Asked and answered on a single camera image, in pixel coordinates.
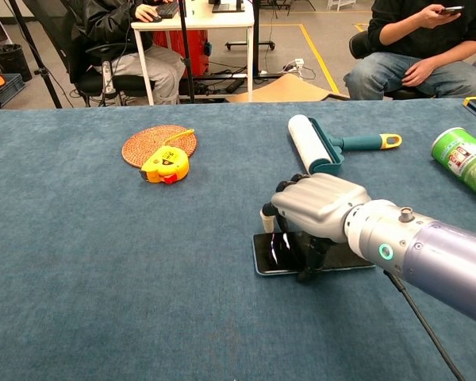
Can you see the teal white lint roller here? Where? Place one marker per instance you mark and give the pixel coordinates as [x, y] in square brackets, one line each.
[309, 143]

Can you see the brown cardboard sheet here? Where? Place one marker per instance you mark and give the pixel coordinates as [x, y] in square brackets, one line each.
[289, 89]

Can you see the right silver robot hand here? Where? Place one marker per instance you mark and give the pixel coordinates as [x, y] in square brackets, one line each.
[317, 206]

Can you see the black mesh office chair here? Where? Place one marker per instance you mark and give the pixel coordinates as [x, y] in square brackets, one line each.
[99, 83]

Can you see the white rack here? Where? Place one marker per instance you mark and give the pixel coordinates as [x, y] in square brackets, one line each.
[341, 4]

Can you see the yellow tape measure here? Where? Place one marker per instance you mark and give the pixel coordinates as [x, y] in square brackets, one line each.
[164, 164]

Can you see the red cabinet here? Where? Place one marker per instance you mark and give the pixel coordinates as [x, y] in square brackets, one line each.
[194, 51]

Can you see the person in black jacket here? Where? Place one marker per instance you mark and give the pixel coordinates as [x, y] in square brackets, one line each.
[103, 24]

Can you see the smartphone with blue back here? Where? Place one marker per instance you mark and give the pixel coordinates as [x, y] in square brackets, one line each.
[273, 254]

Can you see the black padded chair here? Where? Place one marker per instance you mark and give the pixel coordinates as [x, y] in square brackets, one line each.
[359, 43]

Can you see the black caster stand base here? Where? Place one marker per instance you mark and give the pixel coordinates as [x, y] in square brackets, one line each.
[250, 43]

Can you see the black computer mouse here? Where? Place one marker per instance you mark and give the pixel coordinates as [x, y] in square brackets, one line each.
[156, 18]

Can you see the black keyboard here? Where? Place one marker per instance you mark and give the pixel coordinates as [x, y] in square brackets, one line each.
[168, 10]

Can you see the black phone in person's hand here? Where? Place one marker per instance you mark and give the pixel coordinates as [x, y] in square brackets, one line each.
[451, 10]

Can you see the blue velvet tablecloth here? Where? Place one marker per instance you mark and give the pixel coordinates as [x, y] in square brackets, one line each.
[103, 258]

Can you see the white desk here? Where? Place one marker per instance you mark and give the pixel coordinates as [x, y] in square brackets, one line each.
[206, 21]

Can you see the round woven rattan coaster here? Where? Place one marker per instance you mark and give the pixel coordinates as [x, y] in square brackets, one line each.
[150, 139]

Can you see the grey plastic crate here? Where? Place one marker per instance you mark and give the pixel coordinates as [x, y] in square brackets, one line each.
[12, 89]

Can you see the green chips can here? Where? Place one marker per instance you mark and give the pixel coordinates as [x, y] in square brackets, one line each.
[464, 158]

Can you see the black trash bin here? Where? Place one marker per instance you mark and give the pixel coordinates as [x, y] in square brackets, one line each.
[10, 59]

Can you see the white power strip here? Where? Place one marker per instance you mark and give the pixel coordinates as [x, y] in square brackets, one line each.
[299, 62]

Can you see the person in blue jeans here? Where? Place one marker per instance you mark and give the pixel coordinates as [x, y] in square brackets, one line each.
[412, 35]

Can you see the black upright pole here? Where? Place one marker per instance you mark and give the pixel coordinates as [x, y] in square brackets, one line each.
[186, 51]

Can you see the black tripod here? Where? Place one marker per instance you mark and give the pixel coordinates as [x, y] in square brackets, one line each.
[39, 71]

